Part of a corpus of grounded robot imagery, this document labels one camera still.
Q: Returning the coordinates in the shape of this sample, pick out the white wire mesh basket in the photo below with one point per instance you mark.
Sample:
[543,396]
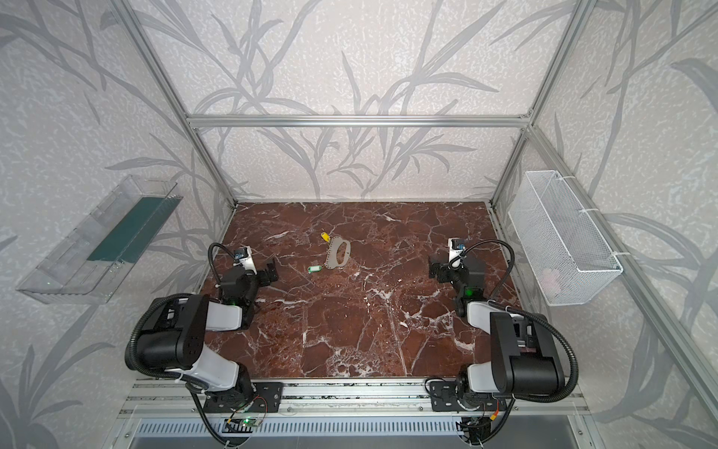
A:
[558,232]

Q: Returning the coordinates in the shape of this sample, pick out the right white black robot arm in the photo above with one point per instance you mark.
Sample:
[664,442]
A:
[529,358]

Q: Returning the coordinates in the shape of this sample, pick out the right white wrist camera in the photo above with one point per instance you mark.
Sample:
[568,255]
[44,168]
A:
[457,248]

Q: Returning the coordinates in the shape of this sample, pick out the pink object in basket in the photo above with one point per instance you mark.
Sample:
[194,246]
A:
[550,282]

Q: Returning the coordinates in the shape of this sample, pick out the clear plastic wall tray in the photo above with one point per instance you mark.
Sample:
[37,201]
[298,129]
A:
[89,265]

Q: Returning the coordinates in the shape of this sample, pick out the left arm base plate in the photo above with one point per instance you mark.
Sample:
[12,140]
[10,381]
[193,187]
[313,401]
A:
[262,397]

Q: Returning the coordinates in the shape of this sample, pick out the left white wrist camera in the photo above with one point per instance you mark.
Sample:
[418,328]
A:
[243,258]

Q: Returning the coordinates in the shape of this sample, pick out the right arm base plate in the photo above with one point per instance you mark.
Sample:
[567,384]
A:
[451,396]

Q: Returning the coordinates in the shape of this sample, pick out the aluminium mounting rail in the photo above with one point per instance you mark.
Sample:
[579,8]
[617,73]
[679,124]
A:
[301,398]

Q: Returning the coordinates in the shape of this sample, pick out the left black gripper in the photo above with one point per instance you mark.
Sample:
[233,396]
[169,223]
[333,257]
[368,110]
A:
[264,272]

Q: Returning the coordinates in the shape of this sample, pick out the steel key organizer plate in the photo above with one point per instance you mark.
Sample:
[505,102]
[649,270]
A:
[338,254]

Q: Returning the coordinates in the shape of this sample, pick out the green circuit board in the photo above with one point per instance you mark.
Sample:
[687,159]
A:
[242,425]

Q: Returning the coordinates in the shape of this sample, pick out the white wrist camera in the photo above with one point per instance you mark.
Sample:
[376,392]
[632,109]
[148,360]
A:
[243,258]
[457,248]

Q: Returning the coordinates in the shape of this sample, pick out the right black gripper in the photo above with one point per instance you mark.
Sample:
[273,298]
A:
[443,268]

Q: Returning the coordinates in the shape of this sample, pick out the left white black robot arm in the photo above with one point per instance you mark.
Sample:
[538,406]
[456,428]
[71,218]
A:
[169,339]

